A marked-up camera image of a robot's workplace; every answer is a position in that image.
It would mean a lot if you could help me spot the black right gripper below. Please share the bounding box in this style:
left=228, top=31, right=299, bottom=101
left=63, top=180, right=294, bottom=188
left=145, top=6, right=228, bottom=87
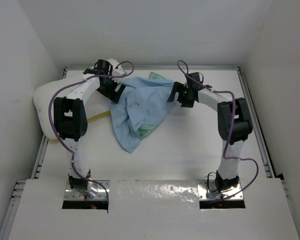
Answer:
left=168, top=81, right=195, bottom=108

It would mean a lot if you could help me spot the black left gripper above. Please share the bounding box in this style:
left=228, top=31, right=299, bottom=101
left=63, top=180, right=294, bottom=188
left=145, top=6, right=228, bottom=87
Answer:
left=97, top=74, right=125, bottom=103

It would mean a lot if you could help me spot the white pillow with yellow edge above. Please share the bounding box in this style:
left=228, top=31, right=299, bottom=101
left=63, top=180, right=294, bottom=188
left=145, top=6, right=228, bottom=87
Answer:
left=33, top=75, right=111, bottom=141

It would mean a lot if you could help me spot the light blue pillowcase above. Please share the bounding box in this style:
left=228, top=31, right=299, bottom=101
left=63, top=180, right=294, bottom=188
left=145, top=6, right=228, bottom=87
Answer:
left=109, top=76, right=174, bottom=154

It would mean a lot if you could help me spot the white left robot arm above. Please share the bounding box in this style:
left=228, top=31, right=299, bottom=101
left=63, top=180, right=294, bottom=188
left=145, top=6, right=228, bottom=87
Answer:
left=48, top=59, right=129, bottom=199

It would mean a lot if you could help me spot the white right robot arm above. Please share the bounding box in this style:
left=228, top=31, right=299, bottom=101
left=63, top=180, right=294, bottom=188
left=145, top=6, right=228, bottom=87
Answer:
left=167, top=72, right=253, bottom=192

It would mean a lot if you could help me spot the white front cover panel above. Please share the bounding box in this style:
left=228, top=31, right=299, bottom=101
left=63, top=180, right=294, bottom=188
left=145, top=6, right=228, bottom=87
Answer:
left=9, top=178, right=299, bottom=240

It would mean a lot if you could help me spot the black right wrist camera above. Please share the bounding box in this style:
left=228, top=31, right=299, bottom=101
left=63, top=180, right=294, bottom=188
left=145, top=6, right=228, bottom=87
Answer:
left=186, top=72, right=204, bottom=91

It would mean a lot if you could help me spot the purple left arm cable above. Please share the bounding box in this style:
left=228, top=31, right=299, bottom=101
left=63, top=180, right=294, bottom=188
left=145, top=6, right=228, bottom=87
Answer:
left=48, top=60, right=135, bottom=208

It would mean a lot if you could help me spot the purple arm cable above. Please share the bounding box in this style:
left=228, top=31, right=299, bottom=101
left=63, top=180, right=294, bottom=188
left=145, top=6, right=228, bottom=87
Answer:
left=48, top=60, right=135, bottom=208
left=176, top=59, right=260, bottom=202

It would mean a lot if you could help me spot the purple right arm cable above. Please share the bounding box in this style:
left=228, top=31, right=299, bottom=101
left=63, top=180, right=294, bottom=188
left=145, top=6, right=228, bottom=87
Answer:
left=176, top=59, right=260, bottom=202

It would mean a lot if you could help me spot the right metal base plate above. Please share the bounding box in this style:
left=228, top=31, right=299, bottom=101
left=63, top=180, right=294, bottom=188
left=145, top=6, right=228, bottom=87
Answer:
left=197, top=180, right=245, bottom=201

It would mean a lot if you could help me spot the metal base plate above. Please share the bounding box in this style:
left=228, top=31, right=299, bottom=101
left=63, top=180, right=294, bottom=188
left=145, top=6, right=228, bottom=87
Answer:
left=64, top=179, right=111, bottom=201
left=197, top=180, right=245, bottom=201

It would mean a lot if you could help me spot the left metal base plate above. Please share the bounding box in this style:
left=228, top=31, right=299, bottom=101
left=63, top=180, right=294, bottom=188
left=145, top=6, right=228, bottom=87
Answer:
left=64, top=179, right=111, bottom=201

